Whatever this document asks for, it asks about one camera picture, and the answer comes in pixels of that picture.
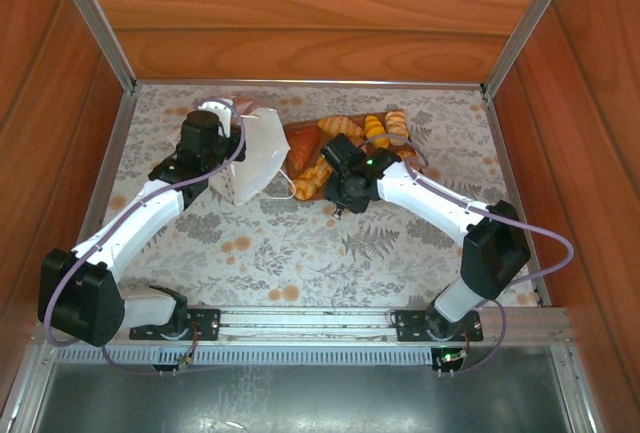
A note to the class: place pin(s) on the white patterned paper bag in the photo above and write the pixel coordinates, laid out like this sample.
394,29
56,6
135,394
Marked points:
260,153

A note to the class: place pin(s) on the twisted golden fake bread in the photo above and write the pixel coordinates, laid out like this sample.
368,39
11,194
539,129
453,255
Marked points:
310,183

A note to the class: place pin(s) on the brown rectangular tray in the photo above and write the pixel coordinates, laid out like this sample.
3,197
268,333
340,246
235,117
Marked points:
323,137

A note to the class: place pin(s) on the striped oval fake bread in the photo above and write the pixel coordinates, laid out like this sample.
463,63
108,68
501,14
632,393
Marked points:
340,125

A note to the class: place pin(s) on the yellow ridged fake bread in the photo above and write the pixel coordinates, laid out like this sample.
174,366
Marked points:
376,128

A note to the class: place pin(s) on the brown fake croissant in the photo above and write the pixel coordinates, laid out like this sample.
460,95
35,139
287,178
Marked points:
302,145

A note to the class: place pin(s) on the small golden fake bread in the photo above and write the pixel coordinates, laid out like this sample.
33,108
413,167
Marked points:
407,157

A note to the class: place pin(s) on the pale striped fake roll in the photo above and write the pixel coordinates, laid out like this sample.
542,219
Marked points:
397,125

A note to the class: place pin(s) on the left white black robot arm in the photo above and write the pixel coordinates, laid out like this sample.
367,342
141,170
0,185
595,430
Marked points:
135,233

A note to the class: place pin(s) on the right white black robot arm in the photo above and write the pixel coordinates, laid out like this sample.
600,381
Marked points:
430,198

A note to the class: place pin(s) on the floral tablecloth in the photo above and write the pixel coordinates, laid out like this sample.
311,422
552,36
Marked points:
300,263

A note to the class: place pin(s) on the small green-lit circuit board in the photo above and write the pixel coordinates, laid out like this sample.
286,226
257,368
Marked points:
450,357

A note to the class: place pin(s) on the shiny metal sheet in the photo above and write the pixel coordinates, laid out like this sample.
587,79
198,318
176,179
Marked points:
300,398

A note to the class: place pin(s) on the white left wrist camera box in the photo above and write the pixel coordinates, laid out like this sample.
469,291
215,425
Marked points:
225,113

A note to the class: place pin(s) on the aluminium table edge rail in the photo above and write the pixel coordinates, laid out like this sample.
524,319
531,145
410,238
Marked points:
117,128
310,83
496,128

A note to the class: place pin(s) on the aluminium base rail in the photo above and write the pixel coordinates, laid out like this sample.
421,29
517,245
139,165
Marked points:
300,318

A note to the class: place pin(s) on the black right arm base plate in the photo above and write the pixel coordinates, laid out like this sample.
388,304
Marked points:
407,325

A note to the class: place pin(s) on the aluminium frame post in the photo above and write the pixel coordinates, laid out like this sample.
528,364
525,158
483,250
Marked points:
91,13
536,13

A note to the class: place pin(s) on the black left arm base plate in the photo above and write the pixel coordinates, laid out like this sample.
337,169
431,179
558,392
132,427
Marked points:
205,323

